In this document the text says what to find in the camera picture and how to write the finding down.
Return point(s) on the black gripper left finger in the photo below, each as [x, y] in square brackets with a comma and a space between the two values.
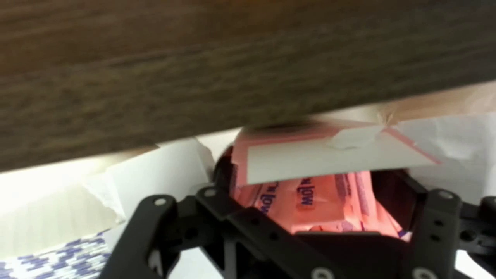
[171, 233]

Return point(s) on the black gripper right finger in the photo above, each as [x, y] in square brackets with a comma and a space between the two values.
[444, 233]

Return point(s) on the pink and white packet box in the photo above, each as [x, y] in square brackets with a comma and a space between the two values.
[320, 157]

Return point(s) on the plain white carton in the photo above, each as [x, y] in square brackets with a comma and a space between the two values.
[454, 149]

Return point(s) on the dark wood wall cabinet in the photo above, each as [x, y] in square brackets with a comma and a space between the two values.
[206, 67]

